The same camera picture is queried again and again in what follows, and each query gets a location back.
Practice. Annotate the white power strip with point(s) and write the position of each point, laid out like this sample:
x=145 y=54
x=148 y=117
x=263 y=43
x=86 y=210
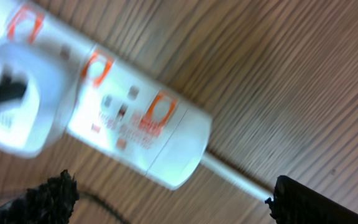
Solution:
x=118 y=110

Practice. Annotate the white charger plug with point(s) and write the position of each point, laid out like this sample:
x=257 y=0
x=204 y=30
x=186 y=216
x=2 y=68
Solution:
x=37 y=98

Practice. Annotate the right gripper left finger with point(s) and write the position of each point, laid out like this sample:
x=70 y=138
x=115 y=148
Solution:
x=50 y=203

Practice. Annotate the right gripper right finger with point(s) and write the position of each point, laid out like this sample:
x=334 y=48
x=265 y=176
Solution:
x=294 y=203

